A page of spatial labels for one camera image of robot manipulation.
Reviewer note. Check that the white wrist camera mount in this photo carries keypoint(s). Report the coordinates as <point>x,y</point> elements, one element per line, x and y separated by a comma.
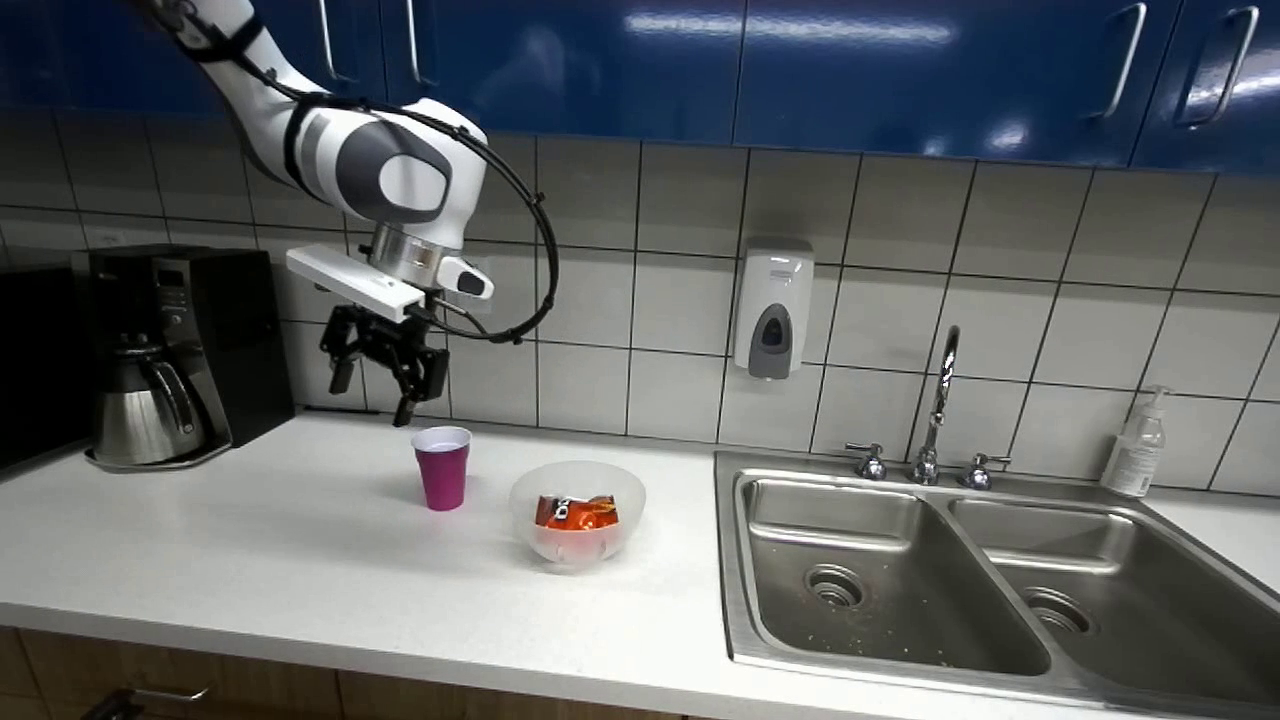
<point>362,281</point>

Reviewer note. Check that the blue upper cabinets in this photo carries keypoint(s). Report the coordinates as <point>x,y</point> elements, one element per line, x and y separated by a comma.
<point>800,66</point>

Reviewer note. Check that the chrome faucet knob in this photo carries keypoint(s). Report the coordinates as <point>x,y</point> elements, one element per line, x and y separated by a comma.
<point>871,461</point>
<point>986,469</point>

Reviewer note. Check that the purple plastic cup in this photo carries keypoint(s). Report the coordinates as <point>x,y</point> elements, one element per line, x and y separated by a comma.
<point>440,473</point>

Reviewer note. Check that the white wall soap dispenser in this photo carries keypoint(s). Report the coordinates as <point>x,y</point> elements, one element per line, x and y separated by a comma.
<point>775,306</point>

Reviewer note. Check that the stainless steel double sink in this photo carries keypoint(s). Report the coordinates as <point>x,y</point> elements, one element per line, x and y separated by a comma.
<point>1003,587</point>

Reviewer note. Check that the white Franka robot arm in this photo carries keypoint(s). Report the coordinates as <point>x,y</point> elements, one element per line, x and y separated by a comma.
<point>387,167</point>

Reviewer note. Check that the orange chip packet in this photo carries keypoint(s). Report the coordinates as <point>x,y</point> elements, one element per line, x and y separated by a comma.
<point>577,513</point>

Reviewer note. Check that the clear plastic bowl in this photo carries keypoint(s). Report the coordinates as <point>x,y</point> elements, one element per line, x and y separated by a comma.
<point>577,544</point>

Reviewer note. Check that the clear soap pump bottle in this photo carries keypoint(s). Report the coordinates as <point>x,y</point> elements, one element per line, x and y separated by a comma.
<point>1132,452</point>

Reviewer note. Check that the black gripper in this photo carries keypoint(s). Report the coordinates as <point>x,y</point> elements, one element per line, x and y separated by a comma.
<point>393,343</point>

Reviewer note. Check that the wooden lower cabinets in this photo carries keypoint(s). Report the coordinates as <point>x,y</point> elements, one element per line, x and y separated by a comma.
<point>267,687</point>

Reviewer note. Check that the stainless steel carafe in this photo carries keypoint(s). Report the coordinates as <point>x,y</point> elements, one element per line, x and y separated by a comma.
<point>142,412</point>

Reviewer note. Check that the black microwave oven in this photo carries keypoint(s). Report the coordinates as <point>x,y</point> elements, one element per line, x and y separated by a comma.
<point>41,367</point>

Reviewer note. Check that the black steel coffee maker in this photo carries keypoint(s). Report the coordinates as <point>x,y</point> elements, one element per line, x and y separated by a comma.
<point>200,335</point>

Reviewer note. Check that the chrome faucet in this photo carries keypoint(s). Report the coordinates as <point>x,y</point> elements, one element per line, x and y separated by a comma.
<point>939,402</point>

